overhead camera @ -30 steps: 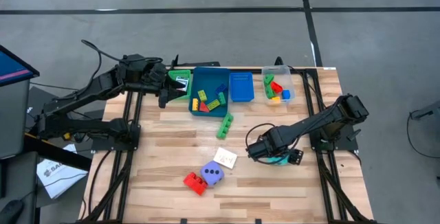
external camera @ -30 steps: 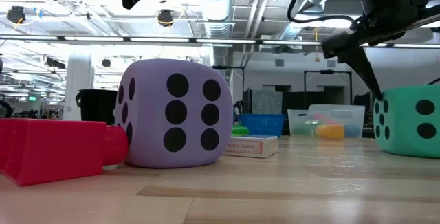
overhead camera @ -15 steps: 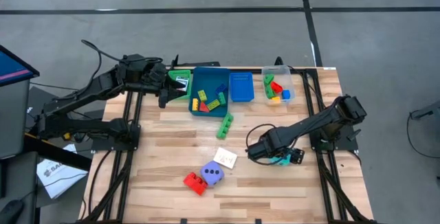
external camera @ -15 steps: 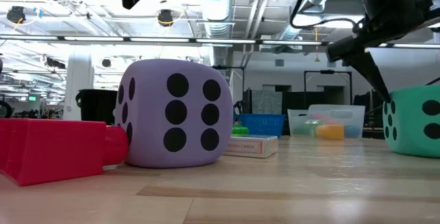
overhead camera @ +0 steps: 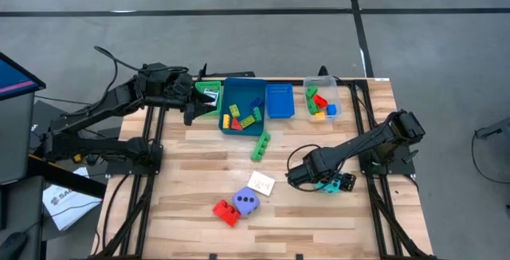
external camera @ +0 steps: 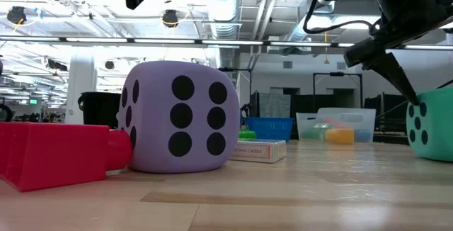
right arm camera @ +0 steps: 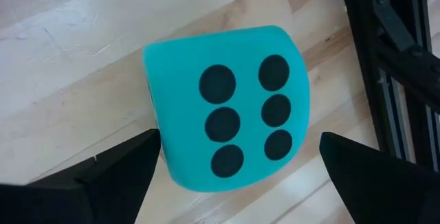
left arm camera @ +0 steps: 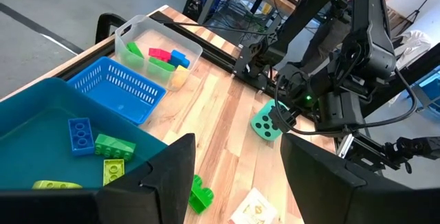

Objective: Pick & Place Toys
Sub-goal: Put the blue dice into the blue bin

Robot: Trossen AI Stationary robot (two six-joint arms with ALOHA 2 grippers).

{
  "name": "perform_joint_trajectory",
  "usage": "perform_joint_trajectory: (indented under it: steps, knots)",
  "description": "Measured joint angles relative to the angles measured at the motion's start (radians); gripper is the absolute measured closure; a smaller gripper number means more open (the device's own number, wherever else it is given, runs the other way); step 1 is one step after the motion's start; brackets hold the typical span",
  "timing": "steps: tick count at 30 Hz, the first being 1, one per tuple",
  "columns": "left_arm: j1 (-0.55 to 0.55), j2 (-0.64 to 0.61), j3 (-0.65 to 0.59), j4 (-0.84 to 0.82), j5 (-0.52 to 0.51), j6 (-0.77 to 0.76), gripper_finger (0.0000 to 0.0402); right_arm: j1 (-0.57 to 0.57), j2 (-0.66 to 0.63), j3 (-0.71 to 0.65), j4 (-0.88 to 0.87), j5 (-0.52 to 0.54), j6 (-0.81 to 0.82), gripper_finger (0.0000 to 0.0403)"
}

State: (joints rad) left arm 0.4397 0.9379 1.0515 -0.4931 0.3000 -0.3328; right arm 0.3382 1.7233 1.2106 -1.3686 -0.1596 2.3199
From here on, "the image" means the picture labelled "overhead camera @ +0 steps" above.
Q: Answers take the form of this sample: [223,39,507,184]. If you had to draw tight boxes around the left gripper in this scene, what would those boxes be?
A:
[159,69,218,128]

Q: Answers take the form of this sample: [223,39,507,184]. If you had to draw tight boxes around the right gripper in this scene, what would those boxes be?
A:
[286,154,357,194]

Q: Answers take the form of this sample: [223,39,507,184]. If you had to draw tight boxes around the teal foam die black dots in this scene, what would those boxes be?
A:
[316,178,344,195]

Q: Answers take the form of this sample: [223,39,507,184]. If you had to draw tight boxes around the long green building block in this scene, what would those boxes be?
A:
[249,130,272,163]

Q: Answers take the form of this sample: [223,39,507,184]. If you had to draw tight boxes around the purple foam die black dots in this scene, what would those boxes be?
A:
[232,187,261,217]

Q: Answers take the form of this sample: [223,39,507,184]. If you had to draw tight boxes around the large red building block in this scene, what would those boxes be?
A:
[212,199,241,228]

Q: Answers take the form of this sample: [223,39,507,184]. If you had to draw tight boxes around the green plastic basket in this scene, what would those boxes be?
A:
[194,80,222,116]

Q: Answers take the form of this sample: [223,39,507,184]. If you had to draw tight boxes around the dark teal plastic tray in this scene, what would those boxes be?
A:
[218,77,268,137]

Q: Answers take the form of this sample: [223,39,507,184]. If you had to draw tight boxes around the blue plastic basket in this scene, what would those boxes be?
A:
[265,83,296,120]

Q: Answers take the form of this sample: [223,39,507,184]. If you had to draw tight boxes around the clear plastic container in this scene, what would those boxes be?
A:
[303,75,343,124]

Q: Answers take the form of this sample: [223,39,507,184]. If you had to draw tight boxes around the white paper sheet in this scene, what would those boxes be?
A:
[41,167,104,232]

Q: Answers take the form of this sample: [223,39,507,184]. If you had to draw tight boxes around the monitor with blue screen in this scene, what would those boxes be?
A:
[0,51,47,102]

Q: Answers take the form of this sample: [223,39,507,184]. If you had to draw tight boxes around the grey cabinet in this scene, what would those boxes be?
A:
[0,90,36,185]

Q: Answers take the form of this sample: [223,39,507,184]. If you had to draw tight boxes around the black computer mouse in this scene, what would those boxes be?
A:
[0,230,29,260]

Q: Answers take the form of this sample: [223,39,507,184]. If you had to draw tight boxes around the black cable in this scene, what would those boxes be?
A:
[92,45,141,112]
[471,127,510,185]

